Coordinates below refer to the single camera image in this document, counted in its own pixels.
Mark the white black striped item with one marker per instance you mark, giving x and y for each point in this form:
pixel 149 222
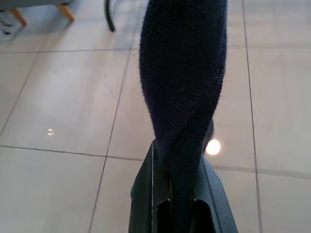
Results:
pixel 8 26

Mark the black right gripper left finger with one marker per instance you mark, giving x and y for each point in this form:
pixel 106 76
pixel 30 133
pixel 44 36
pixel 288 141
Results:
pixel 143 194

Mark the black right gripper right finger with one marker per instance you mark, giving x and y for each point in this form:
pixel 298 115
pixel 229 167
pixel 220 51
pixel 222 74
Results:
pixel 218 206

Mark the black metal clothes rack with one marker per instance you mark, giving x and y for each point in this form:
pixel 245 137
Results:
pixel 109 17

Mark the navy garment with white print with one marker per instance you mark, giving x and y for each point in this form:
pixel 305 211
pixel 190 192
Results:
pixel 179 72

